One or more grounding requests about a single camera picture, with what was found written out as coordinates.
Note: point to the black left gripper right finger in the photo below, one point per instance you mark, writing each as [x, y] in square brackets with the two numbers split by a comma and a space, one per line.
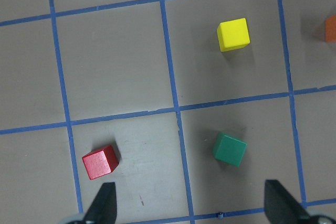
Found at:
[280, 206]

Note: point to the orange wooden block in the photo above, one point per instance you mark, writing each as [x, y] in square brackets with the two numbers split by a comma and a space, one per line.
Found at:
[330, 29]

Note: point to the green wooden block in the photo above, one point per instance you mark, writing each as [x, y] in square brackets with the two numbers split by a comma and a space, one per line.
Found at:
[229, 149]

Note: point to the red wooden block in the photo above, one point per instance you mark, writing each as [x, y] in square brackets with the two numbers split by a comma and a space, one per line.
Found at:
[100, 162]

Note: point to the yellow wooden block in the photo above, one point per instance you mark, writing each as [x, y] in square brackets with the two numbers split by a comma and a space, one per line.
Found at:
[233, 34]

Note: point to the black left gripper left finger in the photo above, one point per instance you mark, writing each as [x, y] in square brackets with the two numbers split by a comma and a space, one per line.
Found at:
[104, 206]

